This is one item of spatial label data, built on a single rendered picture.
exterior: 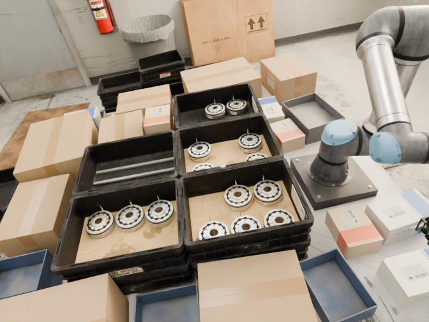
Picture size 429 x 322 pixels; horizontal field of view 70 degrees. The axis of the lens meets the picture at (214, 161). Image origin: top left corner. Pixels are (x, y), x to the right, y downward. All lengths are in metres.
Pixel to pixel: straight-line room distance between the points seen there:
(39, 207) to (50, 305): 0.46
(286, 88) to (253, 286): 1.19
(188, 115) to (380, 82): 1.00
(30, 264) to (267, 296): 0.85
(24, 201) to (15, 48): 3.04
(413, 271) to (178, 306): 0.73
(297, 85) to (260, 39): 2.24
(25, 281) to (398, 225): 1.28
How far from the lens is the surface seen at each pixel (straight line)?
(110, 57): 4.16
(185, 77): 1.84
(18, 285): 1.32
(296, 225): 0.96
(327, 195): 1.29
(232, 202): 1.11
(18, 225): 1.38
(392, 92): 0.89
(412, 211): 1.27
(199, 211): 1.13
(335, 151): 1.24
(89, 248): 1.18
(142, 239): 1.12
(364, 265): 1.20
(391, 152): 0.80
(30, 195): 1.47
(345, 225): 1.18
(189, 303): 1.11
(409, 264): 1.13
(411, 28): 1.05
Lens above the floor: 1.71
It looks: 42 degrees down
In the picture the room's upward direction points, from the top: 10 degrees counter-clockwise
